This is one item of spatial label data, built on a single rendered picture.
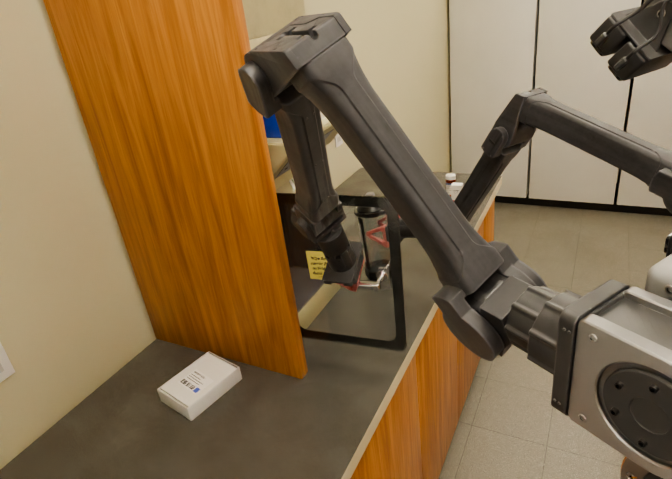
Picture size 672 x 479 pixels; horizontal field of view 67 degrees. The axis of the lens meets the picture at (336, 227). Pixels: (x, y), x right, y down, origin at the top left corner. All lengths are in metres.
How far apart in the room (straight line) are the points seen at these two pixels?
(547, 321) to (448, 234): 0.13
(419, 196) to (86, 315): 1.06
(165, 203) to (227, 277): 0.22
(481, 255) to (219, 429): 0.81
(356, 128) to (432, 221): 0.13
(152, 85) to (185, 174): 0.19
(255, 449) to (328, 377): 0.25
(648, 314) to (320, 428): 0.80
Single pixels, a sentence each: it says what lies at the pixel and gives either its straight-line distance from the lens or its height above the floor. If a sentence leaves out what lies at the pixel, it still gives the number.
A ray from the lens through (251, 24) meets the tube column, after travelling 1.15.
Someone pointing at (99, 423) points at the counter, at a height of 0.94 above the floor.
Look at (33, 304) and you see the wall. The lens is 1.35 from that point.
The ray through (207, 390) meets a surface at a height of 0.98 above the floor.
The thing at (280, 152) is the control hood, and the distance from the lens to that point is 1.08.
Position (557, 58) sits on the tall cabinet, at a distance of 4.02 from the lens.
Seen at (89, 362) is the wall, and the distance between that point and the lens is 1.48.
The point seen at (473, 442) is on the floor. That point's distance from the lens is 2.38.
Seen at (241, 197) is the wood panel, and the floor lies 1.42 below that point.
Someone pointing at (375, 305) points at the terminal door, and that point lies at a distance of 1.19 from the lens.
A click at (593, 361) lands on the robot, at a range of 0.51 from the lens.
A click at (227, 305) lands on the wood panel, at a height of 1.12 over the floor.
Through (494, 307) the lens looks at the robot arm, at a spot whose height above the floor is 1.46.
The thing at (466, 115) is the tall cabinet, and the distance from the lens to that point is 4.20.
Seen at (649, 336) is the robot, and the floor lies 1.50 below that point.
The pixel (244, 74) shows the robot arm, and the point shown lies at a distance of 0.60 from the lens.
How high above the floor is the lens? 1.79
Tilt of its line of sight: 26 degrees down
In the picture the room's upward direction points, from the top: 7 degrees counter-clockwise
